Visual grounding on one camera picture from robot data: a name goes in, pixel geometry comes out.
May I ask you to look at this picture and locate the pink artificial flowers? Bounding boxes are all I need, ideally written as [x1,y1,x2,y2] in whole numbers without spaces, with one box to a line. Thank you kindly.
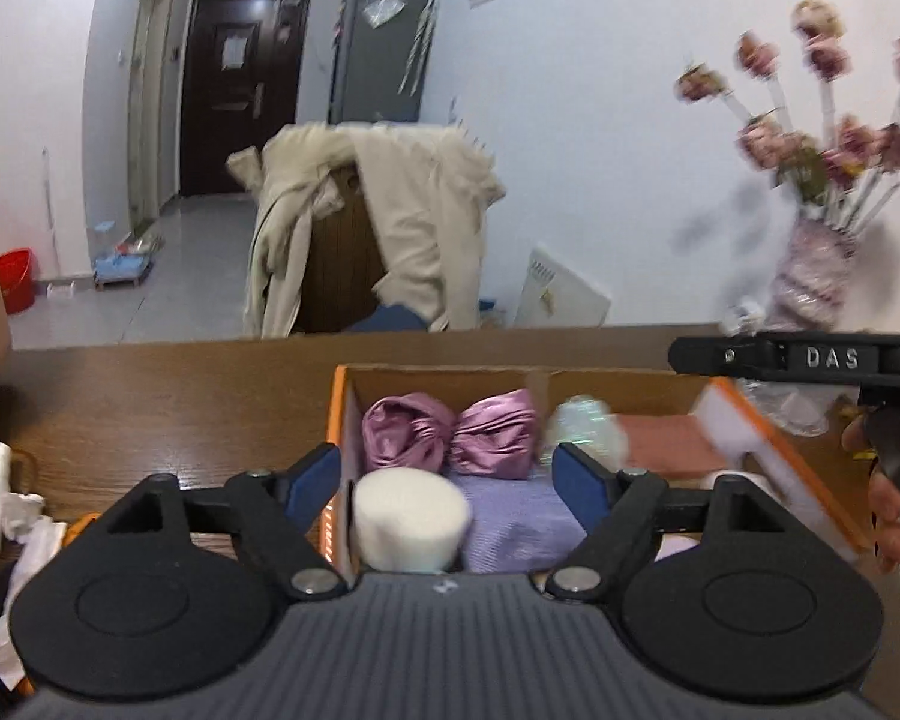
[673,0,900,235]

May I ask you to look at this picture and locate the clear plastic wrap ball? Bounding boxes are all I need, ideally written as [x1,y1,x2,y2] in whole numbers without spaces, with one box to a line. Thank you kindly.
[544,394,631,470]

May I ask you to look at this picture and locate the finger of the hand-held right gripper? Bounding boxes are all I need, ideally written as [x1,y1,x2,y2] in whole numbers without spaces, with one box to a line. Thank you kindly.
[669,336,770,380]

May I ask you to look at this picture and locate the blue cushion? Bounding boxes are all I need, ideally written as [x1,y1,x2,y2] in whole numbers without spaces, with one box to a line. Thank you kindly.
[343,302,430,333]

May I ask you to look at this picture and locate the purple towel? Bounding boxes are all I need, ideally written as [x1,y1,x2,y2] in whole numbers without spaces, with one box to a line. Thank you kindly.
[446,469,590,575]

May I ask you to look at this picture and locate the white flat board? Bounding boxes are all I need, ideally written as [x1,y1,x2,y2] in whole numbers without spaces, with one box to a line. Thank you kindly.
[514,244,614,329]

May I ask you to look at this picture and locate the clear plastic bag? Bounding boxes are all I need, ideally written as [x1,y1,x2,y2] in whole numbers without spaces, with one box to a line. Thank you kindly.
[739,377,830,437]

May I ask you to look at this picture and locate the dark wooden chair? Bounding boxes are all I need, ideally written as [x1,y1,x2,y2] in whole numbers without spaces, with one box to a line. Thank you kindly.
[292,165,391,335]

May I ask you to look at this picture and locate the patterned flower vase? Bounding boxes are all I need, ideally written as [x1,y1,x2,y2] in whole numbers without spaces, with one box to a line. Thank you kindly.
[769,217,860,332]

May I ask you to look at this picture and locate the beige coat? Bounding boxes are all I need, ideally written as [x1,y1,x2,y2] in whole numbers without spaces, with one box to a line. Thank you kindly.
[226,122,507,338]

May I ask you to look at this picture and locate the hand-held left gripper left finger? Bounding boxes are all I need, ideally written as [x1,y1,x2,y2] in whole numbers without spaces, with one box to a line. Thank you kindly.
[97,442,347,602]

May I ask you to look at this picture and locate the white interior door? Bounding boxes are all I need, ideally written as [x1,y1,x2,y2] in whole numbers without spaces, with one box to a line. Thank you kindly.
[127,0,176,235]

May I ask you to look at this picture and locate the grey refrigerator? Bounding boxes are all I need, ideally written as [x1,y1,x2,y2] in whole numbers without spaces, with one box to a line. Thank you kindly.
[328,0,440,125]

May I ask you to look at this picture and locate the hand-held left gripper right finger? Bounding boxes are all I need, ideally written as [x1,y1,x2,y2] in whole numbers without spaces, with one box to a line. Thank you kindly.
[546,442,800,602]

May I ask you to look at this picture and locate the white crumpled tissue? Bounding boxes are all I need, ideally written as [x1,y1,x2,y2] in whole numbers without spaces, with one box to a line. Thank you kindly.
[0,491,70,616]

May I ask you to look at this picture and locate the white foam cylinder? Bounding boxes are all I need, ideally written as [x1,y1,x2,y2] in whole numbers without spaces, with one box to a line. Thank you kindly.
[352,470,472,574]

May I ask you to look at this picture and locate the red bucket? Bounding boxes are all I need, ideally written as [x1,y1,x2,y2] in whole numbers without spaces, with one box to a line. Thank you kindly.
[0,247,37,314]

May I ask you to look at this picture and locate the dark brown door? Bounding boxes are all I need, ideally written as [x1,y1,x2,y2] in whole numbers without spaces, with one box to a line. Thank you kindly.
[180,0,312,200]

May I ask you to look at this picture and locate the low shoe rack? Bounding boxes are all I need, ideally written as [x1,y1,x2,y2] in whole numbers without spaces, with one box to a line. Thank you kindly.
[92,221,166,290]

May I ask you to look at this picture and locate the orange and white cardboard box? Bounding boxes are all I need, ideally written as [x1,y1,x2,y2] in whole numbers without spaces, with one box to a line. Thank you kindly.
[322,364,875,578]

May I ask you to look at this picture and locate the pink satin scrunchie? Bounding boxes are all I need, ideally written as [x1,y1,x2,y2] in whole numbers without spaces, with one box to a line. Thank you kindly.
[361,392,457,475]
[450,388,539,481]

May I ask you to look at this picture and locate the person's right hand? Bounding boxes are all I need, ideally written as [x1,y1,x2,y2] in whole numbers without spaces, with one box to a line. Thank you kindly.
[844,416,900,572]

